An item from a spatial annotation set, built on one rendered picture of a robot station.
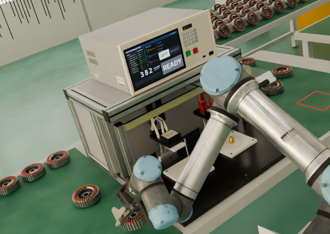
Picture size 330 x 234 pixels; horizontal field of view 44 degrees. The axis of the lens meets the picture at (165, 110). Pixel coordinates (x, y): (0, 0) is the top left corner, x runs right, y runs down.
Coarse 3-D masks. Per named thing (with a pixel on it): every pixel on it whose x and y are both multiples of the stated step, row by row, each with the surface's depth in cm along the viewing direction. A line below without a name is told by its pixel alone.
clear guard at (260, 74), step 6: (246, 66) 171; (252, 72) 164; (258, 72) 163; (264, 72) 161; (270, 72) 162; (258, 78) 159; (264, 78) 160; (270, 78) 161; (192, 84) 167; (198, 84) 166; (270, 84) 159; (276, 84) 160; (264, 90) 157; (270, 90) 158
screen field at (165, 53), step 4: (172, 48) 162; (176, 48) 163; (160, 52) 159; (164, 52) 160; (168, 52) 161; (172, 52) 162; (176, 52) 163; (160, 56) 159; (164, 56) 160; (168, 56) 161
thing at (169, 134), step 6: (168, 132) 166; (174, 132) 164; (150, 138) 173; (156, 138) 168; (162, 138) 164; (168, 138) 161; (174, 138) 162; (180, 138) 164; (162, 144) 166; (168, 144) 161; (174, 144) 163; (180, 144) 163; (162, 150) 172; (174, 150) 160
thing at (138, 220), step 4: (136, 212) 140; (140, 212) 141; (132, 216) 140; (136, 216) 137; (140, 216) 135; (128, 220) 135; (132, 220) 134; (136, 220) 134; (140, 220) 134; (144, 220) 135; (124, 224) 134; (128, 224) 134; (132, 224) 134; (136, 224) 134; (140, 224) 134; (144, 224) 135; (124, 228) 135; (128, 228) 134; (132, 228) 134; (136, 228) 134
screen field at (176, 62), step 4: (176, 56) 163; (180, 56) 165; (168, 60) 162; (172, 60) 163; (176, 60) 164; (180, 60) 165; (164, 64) 161; (168, 64) 162; (172, 64) 163; (176, 64) 164; (180, 64) 166; (164, 68) 162; (168, 68) 163; (172, 68) 164; (176, 68) 165; (164, 72) 162; (168, 72) 163
